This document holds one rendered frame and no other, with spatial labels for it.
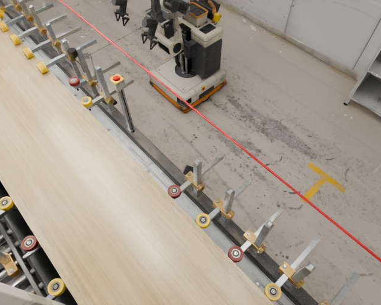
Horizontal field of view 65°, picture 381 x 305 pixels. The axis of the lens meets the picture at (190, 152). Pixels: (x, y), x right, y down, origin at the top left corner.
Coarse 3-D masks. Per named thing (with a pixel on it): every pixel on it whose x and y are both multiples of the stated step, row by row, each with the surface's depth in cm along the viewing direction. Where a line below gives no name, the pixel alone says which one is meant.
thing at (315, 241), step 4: (312, 240) 169; (316, 240) 166; (320, 240) 166; (308, 244) 167; (312, 244) 165; (316, 244) 165; (308, 248) 164; (312, 248) 164; (304, 252) 163; (308, 252) 163; (300, 256) 162; (304, 256) 162; (296, 260) 161; (300, 260) 161; (292, 264) 159; (296, 264) 159; (284, 276) 156; (280, 280) 155; (284, 280) 155; (280, 284) 154
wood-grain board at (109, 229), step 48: (0, 48) 255; (0, 96) 224; (48, 96) 223; (0, 144) 199; (48, 144) 199; (96, 144) 198; (48, 192) 179; (96, 192) 179; (144, 192) 178; (48, 240) 163; (96, 240) 163; (144, 240) 162; (192, 240) 162; (96, 288) 149; (144, 288) 149; (192, 288) 149; (240, 288) 148
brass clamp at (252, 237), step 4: (252, 232) 171; (244, 236) 170; (248, 236) 170; (252, 236) 170; (252, 240) 168; (252, 244) 168; (264, 244) 169; (256, 248) 166; (260, 248) 166; (264, 248) 166; (260, 252) 166
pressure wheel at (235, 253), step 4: (232, 248) 158; (236, 248) 158; (240, 248) 158; (228, 252) 158; (232, 252) 158; (236, 252) 157; (240, 252) 157; (228, 256) 159; (232, 256) 156; (236, 256) 157; (240, 256) 156; (232, 260) 156; (236, 260) 155; (240, 260) 157
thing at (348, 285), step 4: (352, 276) 157; (356, 276) 157; (348, 280) 156; (352, 280) 156; (356, 280) 156; (344, 284) 156; (348, 284) 155; (352, 284) 155; (344, 288) 154; (348, 288) 154; (340, 292) 153; (344, 292) 153; (336, 296) 152; (340, 296) 152; (344, 296) 152; (332, 300) 153; (336, 300) 151; (340, 300) 151; (332, 304) 150; (336, 304) 150
